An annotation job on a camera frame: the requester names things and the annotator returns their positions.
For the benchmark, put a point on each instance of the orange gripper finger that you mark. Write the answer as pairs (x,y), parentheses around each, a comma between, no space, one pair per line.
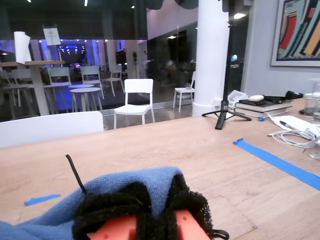
(110,207)
(192,225)

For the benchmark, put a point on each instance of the blue printed T-shirt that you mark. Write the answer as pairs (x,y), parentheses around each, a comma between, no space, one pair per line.
(120,180)

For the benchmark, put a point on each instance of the black zip tie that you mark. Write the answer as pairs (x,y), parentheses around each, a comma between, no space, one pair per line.
(75,172)

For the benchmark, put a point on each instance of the short blue tape piece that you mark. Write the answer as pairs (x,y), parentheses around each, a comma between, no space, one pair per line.
(41,199)

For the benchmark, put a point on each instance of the white plastic chair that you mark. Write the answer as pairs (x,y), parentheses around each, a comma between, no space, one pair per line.
(183,91)
(50,127)
(90,71)
(116,72)
(138,87)
(58,75)

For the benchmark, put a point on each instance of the long blue tape strip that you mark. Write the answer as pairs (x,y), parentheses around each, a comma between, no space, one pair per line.
(275,160)

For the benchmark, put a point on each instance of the round white stool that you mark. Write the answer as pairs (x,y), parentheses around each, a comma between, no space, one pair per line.
(85,90)
(80,86)

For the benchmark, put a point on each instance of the small blue clip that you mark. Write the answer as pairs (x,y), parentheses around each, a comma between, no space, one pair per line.
(261,118)

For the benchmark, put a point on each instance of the dark hardcover book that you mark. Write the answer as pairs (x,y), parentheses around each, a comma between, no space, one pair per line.
(265,113)
(272,106)

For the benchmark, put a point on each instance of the clear plastic bag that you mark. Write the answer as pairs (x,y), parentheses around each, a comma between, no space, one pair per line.
(237,96)

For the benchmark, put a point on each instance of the black marker pen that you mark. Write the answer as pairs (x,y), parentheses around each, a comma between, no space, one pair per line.
(285,123)

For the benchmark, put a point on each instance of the high table with white leg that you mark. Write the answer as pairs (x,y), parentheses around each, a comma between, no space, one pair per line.
(37,87)

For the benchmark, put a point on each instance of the white computer mouse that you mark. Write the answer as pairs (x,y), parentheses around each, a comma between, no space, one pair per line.
(257,98)

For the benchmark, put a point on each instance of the clear drinking glass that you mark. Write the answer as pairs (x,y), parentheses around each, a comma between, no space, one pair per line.
(315,152)

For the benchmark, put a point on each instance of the white paper sheet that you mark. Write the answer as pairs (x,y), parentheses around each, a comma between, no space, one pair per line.
(300,123)

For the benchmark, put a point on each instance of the small black table tripod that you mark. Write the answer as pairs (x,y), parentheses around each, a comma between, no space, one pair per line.
(225,75)

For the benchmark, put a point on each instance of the black headphones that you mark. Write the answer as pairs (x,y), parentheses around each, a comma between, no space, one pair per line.
(291,95)

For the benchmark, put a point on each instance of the clear glass jar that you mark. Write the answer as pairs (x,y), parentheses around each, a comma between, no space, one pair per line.
(313,105)

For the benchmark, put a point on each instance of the white round column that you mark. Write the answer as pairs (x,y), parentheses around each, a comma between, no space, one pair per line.
(210,50)

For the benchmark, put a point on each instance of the paper sign on glass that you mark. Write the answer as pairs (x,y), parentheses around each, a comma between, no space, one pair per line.
(51,36)

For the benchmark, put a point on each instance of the white paper towel roll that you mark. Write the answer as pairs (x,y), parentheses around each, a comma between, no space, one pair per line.
(22,47)

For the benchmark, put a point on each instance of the framed striped colourful painting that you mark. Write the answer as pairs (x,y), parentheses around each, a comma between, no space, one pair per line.
(297,32)

